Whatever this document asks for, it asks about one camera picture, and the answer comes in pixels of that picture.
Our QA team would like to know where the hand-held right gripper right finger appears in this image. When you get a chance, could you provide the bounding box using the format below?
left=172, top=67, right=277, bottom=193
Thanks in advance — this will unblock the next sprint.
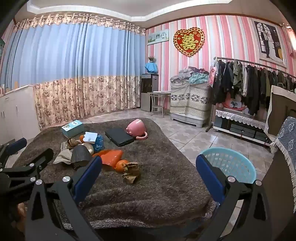
left=195, top=153, right=271, bottom=241

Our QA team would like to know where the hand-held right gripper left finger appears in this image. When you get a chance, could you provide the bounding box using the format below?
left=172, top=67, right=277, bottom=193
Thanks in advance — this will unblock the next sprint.
left=24, top=156, right=103, bottom=241

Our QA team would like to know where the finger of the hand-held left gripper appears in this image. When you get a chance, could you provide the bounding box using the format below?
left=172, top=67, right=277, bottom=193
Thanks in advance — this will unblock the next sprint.
left=5, top=148, right=55, bottom=186
left=0, top=137, right=28, bottom=160

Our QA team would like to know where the dark grey pleated paper cup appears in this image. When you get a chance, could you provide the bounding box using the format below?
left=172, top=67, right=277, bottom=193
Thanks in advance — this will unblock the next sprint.
left=70, top=145, right=93, bottom=168

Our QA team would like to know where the light blue plastic basket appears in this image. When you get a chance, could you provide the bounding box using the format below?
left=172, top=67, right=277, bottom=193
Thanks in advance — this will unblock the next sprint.
left=200, top=148, right=257, bottom=184

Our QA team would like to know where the orange plastic bag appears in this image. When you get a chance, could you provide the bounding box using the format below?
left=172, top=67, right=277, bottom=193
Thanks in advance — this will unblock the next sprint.
left=92, top=149, right=124, bottom=168

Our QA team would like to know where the brown paper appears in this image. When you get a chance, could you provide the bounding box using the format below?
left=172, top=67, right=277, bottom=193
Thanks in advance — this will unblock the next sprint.
left=122, top=161, right=141, bottom=184
left=67, top=138, right=81, bottom=149

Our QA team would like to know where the person's left hand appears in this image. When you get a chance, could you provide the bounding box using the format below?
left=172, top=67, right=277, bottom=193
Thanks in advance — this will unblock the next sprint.
left=16, top=203, right=26, bottom=224

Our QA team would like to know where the blue plastic bag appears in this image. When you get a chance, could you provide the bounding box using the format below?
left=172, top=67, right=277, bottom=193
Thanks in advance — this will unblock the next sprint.
left=94, top=135, right=105, bottom=152

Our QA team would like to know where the teal cardboard box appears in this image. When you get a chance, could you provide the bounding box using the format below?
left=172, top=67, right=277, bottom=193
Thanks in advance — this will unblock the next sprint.
left=61, top=120, right=85, bottom=138

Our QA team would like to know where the white paper label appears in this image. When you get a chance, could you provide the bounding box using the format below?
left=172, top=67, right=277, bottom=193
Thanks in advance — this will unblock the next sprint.
left=84, top=132, right=98, bottom=143

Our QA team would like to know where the brown shaggy rug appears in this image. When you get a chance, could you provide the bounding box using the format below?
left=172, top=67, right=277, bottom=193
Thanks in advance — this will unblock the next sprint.
left=13, top=117, right=218, bottom=232

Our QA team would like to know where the black flat case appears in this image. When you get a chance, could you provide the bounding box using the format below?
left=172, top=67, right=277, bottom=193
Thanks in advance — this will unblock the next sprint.
left=105, top=127, right=135, bottom=147

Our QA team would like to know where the low black white cabinet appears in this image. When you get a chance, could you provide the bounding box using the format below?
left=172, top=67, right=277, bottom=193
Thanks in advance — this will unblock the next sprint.
left=213, top=109, right=273, bottom=146

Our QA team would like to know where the white lace cloth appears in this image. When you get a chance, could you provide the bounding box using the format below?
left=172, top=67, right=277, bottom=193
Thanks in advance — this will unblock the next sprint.
left=216, top=109, right=269, bottom=130

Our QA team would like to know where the pink pig mug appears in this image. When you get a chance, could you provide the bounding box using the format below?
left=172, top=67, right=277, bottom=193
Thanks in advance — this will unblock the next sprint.
left=126, top=119, right=148, bottom=140

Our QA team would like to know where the pink toy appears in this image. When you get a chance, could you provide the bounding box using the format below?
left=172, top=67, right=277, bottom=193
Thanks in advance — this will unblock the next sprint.
left=223, top=94, right=248, bottom=112

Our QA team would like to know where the patterned beige cloth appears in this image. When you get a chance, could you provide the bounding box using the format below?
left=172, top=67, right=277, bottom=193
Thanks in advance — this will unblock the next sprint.
left=170, top=81, right=211, bottom=118

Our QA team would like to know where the blue patterned fringed cloth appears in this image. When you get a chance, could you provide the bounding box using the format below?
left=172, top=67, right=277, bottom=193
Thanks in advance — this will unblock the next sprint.
left=270, top=116, right=296, bottom=183

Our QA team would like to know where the small side table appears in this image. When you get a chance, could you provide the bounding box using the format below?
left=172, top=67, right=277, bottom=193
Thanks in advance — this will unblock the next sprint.
left=147, top=91, right=171, bottom=116

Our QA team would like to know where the row of hanging clothes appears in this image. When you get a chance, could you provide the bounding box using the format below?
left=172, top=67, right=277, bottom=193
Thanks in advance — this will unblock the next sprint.
left=211, top=59, right=296, bottom=116

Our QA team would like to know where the blue and floral curtain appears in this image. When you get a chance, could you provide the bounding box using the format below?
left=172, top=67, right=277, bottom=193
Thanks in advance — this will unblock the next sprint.
left=0, top=14, right=147, bottom=129

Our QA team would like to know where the pink hanging bag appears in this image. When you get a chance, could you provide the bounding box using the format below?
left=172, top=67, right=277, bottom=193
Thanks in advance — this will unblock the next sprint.
left=207, top=65, right=216, bottom=87

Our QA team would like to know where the grey water dispenser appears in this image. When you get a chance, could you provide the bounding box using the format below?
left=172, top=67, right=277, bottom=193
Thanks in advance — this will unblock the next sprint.
left=141, top=73, right=159, bottom=112

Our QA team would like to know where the pile of clothes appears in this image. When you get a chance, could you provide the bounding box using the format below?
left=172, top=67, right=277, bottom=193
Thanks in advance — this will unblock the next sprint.
left=170, top=66, right=210, bottom=84

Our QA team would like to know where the metal clothes rack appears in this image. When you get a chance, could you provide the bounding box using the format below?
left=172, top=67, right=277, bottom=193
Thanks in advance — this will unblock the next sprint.
left=206, top=56, right=296, bottom=132

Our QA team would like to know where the blue covered water bottle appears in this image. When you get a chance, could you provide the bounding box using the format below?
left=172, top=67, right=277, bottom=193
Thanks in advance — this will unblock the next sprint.
left=145, top=62, right=159, bottom=74

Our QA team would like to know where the red heart wall ornament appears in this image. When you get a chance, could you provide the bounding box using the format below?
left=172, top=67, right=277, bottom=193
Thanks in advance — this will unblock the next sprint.
left=173, top=27, right=206, bottom=57

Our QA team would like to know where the wedding photo wall poster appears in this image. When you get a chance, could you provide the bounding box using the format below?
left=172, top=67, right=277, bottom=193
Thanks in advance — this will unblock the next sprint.
left=251, top=18, right=287, bottom=63

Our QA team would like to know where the landscape wall poster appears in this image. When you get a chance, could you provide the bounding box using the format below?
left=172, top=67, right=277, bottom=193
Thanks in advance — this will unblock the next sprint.
left=147, top=29, right=170, bottom=45

